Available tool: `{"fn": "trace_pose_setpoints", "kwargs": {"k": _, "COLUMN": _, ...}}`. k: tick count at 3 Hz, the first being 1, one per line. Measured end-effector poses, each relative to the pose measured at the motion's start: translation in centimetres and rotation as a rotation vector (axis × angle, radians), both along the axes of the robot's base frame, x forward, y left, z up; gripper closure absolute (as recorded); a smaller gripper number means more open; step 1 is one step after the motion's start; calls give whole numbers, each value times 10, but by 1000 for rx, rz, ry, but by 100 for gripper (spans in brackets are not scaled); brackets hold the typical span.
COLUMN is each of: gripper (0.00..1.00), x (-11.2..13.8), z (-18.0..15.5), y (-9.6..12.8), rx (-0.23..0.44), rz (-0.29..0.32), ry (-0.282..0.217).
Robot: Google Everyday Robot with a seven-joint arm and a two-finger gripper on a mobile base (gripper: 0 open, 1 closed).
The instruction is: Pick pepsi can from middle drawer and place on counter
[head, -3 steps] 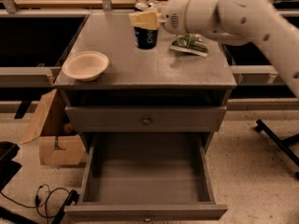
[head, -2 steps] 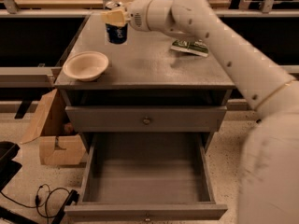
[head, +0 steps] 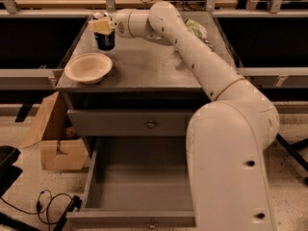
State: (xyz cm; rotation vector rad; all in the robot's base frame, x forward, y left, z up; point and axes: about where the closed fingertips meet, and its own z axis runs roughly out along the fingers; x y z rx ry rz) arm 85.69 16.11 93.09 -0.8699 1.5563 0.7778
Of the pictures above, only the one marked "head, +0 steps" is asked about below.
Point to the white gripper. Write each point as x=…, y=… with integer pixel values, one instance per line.
x=120, y=23

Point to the closed grey top drawer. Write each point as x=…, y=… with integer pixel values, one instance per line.
x=99, y=123

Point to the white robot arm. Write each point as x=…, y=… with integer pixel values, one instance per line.
x=227, y=137

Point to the black chair base leg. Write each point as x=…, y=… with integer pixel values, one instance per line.
x=293, y=150

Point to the green chip bag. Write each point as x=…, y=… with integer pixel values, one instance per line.
x=198, y=30

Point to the open grey middle drawer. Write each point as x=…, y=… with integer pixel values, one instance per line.
x=136, y=182

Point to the grey drawer cabinet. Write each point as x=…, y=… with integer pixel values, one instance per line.
x=147, y=75

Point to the white paper bowl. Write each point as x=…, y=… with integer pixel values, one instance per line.
x=88, y=68

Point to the brown cardboard box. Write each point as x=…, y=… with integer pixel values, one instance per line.
x=58, y=142

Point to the blue pepsi can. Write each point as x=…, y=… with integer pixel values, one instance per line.
x=104, y=42

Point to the black bin at left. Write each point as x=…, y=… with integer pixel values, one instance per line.
x=8, y=172

